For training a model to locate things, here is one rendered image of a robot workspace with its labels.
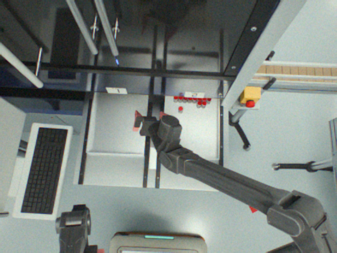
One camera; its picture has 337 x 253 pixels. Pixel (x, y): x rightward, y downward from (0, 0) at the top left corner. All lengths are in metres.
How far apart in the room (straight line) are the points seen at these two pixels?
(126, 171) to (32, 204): 0.45
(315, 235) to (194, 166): 0.33
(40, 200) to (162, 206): 0.99
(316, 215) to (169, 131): 0.43
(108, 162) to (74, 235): 0.59
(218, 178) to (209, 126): 0.63
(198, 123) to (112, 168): 0.45
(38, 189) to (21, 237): 0.98
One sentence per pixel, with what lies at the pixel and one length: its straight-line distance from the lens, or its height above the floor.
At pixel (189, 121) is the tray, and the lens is 1.33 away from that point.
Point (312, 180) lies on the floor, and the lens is 2.44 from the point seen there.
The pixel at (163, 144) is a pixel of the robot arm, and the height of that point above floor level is 1.31.
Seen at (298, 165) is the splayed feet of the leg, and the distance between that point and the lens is 2.27.
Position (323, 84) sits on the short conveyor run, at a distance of 1.54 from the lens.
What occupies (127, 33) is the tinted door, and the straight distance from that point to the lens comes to 0.87.
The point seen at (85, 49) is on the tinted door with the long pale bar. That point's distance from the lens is 0.99.
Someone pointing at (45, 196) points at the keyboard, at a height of 0.83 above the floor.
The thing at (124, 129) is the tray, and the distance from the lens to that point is 1.33.
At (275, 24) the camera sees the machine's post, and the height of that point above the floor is 1.52.
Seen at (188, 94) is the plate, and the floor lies 1.03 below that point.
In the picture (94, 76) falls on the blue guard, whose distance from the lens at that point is 1.14.
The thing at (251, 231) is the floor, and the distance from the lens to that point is 2.26.
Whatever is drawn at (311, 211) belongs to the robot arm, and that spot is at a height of 1.57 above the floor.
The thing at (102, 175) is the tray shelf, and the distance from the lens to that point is 1.31.
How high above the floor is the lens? 2.16
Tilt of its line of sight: 75 degrees down
